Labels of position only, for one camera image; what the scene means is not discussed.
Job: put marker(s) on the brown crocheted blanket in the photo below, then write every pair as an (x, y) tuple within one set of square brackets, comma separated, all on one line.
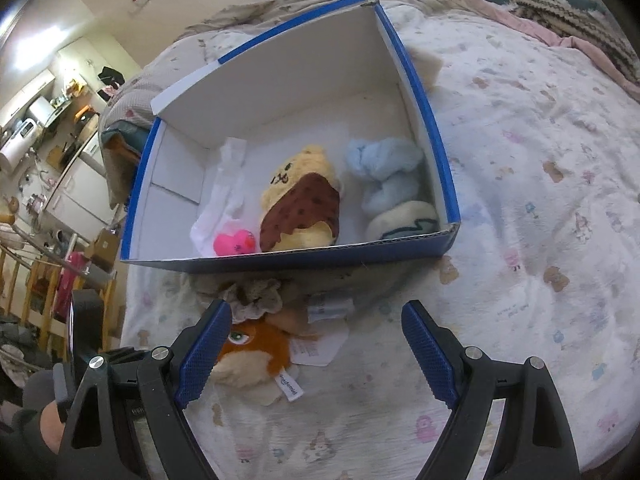
[(570, 17)]

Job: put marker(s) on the white printed blanket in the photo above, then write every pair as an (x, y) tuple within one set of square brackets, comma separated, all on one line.
[(525, 210)]

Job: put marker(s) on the dark hanging clothes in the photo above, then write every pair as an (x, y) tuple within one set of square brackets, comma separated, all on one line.
[(111, 76)]

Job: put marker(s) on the person's left hand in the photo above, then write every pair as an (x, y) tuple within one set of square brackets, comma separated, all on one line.
[(42, 412)]

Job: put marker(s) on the white paper tag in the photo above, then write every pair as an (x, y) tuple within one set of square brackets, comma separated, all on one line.
[(320, 347)]

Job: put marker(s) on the white microwave oven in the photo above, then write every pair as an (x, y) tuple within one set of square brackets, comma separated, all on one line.
[(41, 110)]

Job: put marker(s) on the white round plush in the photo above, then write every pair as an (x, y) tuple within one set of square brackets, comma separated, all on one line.
[(400, 219)]

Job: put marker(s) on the pink bag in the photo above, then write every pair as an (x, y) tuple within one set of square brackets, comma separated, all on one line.
[(70, 285)]

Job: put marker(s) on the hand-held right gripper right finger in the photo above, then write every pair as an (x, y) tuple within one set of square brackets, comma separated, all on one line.
[(430, 355)]

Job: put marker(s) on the white refrigerator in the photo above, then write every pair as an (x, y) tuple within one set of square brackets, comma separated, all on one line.
[(82, 185)]

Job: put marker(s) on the white thin cloth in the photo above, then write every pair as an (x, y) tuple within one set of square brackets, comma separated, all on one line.
[(220, 200)]

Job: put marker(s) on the teal and orange pillow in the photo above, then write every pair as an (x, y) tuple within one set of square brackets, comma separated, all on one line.
[(122, 142)]

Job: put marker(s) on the brown cardboard box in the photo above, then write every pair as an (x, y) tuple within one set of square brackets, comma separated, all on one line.
[(106, 250)]

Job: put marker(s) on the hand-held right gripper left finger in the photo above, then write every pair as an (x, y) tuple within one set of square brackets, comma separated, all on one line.
[(205, 355)]

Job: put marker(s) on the orange plush toy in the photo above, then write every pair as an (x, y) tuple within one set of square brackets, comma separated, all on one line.
[(260, 347)]

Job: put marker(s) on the blue and white cardboard box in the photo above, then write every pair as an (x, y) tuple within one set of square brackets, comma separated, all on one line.
[(300, 65)]

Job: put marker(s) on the yellow and brown bear plush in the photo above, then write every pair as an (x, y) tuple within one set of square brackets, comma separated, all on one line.
[(300, 200)]

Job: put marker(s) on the white fabric label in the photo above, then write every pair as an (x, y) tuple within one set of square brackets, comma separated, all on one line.
[(331, 309)]

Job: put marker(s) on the light blue fluffy cloth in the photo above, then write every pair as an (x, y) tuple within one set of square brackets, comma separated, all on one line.
[(385, 162)]

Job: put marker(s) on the beige frilly scrunchie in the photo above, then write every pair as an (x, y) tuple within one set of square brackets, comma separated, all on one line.
[(256, 294)]

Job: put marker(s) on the wooden rack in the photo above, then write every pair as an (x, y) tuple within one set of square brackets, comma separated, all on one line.
[(30, 280)]

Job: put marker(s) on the pink rubber toy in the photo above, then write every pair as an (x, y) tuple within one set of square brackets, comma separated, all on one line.
[(232, 244)]

